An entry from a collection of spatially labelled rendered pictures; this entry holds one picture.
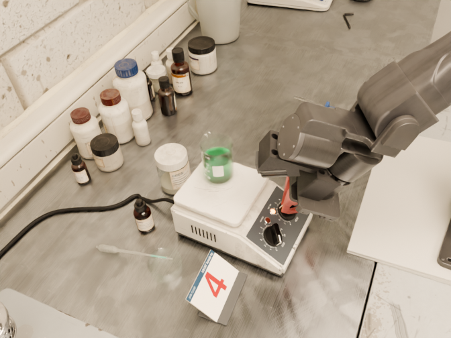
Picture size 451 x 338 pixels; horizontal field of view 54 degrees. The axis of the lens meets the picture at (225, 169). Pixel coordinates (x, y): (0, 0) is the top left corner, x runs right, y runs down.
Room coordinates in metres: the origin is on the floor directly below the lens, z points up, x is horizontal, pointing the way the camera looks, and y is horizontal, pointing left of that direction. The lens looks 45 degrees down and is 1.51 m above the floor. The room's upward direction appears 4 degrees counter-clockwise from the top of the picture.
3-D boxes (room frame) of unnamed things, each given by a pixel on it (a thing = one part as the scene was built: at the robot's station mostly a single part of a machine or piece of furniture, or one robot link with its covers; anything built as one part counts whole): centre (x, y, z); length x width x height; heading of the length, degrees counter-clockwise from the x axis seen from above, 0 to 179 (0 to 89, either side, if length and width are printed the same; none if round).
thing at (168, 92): (0.82, 0.12, 0.94); 0.04 x 0.04 x 0.09
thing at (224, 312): (0.35, 0.02, 0.92); 0.09 x 0.06 x 0.04; 155
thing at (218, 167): (0.52, 0.01, 1.02); 0.06 x 0.05 x 0.08; 27
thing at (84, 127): (0.70, 0.27, 0.95); 0.06 x 0.06 x 0.10
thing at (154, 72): (0.92, 0.15, 0.93); 0.05 x 0.05 x 0.05
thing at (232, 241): (0.48, -0.01, 0.94); 0.22 x 0.13 x 0.08; 59
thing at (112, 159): (0.66, 0.23, 0.93); 0.05 x 0.05 x 0.06
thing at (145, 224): (0.49, 0.15, 0.94); 0.03 x 0.03 x 0.07
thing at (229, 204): (0.49, 0.01, 0.98); 0.12 x 0.12 x 0.01; 59
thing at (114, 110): (0.75, 0.22, 0.95); 0.06 x 0.06 x 0.11
